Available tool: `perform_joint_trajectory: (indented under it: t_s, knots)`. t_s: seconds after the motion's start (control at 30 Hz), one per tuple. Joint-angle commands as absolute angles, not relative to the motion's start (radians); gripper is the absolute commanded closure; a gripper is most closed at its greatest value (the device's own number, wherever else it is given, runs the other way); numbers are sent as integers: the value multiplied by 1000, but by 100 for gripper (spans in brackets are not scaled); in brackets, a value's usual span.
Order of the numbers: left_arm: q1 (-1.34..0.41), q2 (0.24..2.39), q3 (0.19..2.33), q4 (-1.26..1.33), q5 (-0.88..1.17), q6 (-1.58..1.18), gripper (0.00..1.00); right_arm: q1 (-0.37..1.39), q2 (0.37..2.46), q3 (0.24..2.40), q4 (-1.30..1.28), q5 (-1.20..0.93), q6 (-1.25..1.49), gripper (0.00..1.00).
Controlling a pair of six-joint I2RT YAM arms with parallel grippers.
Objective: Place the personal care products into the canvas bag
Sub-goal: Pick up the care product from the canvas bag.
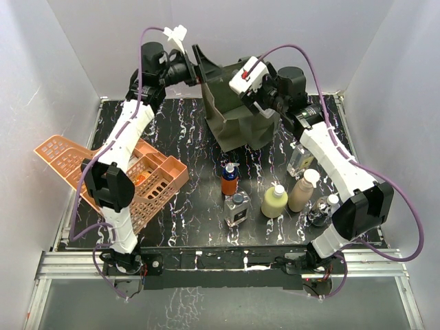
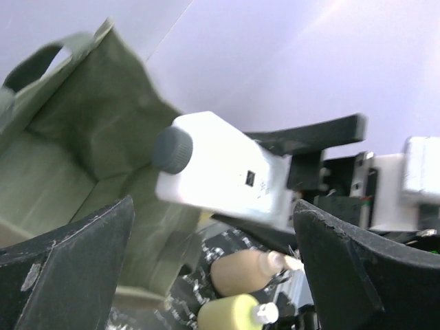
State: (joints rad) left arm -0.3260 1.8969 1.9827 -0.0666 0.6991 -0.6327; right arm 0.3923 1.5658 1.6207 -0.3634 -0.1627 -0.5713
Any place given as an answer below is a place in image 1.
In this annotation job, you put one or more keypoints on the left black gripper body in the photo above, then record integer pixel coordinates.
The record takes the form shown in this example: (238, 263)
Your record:
(181, 71)

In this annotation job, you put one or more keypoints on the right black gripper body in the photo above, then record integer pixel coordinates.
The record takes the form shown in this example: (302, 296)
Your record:
(265, 96)

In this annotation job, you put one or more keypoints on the olive green canvas bag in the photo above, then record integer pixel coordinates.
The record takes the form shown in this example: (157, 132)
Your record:
(230, 121)

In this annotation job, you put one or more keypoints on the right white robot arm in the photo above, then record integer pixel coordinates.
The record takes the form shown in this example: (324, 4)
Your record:
(365, 201)

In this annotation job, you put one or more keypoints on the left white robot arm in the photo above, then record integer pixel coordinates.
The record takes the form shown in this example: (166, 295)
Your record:
(106, 174)

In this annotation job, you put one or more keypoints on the clear square bottle black cap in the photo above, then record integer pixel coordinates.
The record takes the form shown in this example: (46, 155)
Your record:
(300, 161)

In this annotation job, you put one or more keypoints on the orange bottle blue pump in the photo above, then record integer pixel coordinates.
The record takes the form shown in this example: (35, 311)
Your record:
(229, 179)

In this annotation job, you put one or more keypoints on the beige brown lotion bottle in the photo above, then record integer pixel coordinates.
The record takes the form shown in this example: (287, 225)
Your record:
(303, 190)

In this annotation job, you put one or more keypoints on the yellow green lotion bottle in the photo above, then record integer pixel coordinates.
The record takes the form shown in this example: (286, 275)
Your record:
(274, 201)

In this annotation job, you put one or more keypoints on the orange plastic basket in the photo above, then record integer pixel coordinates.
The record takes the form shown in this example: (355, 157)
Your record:
(167, 174)

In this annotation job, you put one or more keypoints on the orange packet in basket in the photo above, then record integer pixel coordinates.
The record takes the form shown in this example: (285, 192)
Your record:
(141, 178)

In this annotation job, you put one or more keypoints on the clear square bottle grey cap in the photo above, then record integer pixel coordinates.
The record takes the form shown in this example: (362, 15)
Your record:
(236, 208)

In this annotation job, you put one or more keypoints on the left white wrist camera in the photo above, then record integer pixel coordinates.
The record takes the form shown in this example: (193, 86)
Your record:
(176, 37)

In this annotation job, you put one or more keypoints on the aluminium frame rail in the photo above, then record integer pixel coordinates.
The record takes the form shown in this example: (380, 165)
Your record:
(218, 267)

